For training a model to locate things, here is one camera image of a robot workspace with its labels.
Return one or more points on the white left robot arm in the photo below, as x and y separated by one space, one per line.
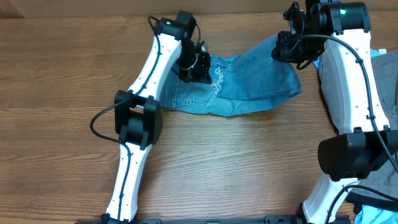
137 113

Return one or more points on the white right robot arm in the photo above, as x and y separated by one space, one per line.
338 35

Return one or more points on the light blue garment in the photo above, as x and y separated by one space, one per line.
370 208

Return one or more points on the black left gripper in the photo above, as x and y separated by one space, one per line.
201 73

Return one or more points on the light blue denim jeans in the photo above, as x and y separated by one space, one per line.
240 84

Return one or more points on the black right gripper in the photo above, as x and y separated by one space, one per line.
286 53

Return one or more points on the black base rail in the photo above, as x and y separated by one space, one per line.
211 221

